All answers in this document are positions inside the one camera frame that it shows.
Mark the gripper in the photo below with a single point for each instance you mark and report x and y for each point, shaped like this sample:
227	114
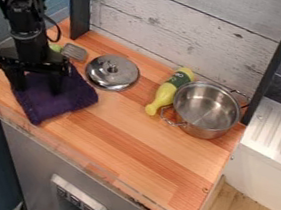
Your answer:
33	58

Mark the purple cloth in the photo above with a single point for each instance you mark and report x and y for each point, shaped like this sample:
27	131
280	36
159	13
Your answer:
54	97

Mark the green toy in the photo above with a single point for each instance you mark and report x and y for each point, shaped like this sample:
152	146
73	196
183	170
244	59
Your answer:
55	47

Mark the grey sponge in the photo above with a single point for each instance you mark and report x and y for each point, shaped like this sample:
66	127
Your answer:
75	51

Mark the silver lid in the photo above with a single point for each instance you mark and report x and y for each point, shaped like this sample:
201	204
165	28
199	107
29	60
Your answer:
111	72

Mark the yellow toy bottle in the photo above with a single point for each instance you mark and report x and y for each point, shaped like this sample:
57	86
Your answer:
168	89

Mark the silver pot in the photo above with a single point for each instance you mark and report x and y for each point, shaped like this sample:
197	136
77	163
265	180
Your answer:
205	111

